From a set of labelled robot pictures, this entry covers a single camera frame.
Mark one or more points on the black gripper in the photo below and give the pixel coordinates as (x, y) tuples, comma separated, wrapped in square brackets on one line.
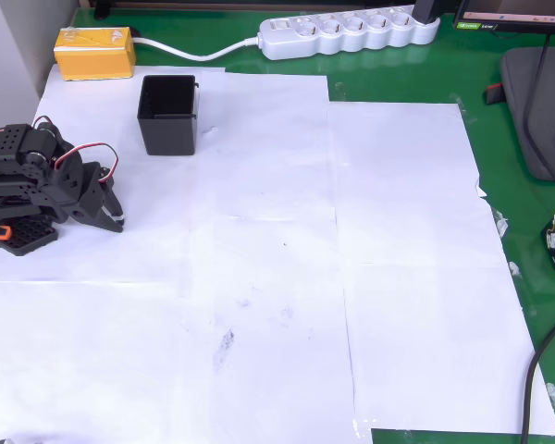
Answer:
[(93, 200)]

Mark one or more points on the yellow cardboard box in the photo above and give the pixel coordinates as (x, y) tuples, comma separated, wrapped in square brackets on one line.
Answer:
[(94, 57)]

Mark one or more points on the white power strip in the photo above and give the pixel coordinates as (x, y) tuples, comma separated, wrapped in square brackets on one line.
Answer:
[(351, 37)]

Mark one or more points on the black square cup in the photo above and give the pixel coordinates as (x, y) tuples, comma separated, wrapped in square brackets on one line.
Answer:
[(168, 134)]

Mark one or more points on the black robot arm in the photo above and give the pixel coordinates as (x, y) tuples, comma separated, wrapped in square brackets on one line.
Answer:
[(14, 148)]

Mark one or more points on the black monitor with green sticker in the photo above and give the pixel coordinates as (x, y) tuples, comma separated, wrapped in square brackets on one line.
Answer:
[(527, 28)]

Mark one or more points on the green desk mat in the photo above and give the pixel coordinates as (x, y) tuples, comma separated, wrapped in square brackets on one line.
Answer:
[(388, 78)]

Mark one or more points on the black plug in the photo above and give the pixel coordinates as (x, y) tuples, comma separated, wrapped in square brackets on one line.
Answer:
[(427, 9)]

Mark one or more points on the gray laptop sleeve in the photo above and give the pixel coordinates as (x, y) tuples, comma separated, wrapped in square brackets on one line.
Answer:
[(522, 139)]

